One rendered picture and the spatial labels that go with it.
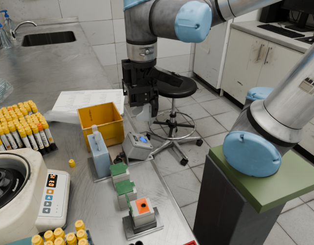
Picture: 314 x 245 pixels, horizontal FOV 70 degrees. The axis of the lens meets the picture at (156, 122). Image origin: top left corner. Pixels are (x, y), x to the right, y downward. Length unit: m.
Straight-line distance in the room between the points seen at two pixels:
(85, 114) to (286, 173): 0.68
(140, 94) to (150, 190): 0.27
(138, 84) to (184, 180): 1.33
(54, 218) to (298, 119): 0.55
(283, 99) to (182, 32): 0.22
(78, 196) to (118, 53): 2.38
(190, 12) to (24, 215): 0.52
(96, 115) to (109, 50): 2.06
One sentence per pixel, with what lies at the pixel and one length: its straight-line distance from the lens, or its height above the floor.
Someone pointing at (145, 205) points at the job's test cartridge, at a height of 0.95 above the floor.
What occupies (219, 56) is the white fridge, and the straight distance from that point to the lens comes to 2.83.
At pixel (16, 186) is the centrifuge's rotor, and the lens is 0.63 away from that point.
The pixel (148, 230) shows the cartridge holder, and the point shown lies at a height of 0.89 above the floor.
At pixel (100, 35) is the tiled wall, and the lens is 2.81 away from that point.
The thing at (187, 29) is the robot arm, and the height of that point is 1.29.
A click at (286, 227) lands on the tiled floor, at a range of 1.81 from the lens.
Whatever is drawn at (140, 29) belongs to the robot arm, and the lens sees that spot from 0.53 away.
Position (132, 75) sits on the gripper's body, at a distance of 0.58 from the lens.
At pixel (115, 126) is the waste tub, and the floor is 0.96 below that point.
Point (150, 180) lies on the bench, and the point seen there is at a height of 0.87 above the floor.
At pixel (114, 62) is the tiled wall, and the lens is 2.93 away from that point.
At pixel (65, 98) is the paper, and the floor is 0.89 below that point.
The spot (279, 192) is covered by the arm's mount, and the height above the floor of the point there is 0.91.
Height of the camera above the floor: 1.40
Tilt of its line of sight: 36 degrees down
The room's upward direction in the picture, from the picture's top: straight up
